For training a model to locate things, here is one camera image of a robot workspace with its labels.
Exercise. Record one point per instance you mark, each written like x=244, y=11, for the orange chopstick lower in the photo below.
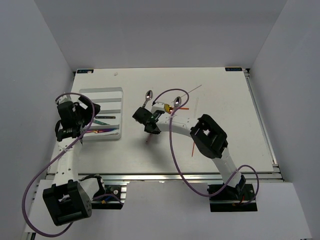
x=193, y=149

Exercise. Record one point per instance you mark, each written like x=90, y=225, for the white divided cutlery tray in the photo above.
x=110, y=100

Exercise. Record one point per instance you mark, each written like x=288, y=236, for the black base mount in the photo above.
x=230, y=202
x=103, y=196

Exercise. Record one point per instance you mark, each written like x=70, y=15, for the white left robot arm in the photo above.
x=69, y=198

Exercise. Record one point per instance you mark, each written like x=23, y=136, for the knife with teal handle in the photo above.
x=100, y=123

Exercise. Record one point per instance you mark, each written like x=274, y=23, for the aluminium table frame rail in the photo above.
x=265, y=134

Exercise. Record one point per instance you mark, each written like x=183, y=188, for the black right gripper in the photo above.
x=156, y=132

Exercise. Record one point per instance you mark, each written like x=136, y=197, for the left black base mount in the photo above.
x=103, y=196

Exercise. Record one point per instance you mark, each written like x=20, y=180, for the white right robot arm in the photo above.
x=209, y=138

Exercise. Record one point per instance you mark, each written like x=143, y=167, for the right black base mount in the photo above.
x=230, y=202

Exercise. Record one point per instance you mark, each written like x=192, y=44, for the silver spoon patterned handle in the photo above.
x=148, y=97

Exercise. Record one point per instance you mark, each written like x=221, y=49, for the gold spoon pink handle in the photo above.
x=168, y=108

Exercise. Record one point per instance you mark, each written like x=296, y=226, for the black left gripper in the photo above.
x=93, y=109

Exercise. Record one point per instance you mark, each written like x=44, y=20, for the blue label sticker right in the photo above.
x=233, y=69

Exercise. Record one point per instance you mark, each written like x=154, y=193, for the white chopstick short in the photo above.
x=196, y=107

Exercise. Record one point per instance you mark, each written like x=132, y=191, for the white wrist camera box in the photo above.
x=63, y=99

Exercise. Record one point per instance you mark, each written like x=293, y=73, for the blue label sticker left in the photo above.
x=84, y=71

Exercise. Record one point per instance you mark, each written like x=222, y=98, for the silver spoon iridescent handle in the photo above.
x=177, y=102

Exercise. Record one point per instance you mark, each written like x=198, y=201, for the silver fork black handle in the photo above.
x=105, y=117

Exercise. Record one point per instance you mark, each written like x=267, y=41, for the blue label sticker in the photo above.
x=233, y=69
x=84, y=71

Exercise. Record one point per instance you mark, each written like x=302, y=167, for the iridescent rainbow knife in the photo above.
x=99, y=131

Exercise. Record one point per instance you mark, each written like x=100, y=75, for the fork with pink handle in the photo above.
x=149, y=138

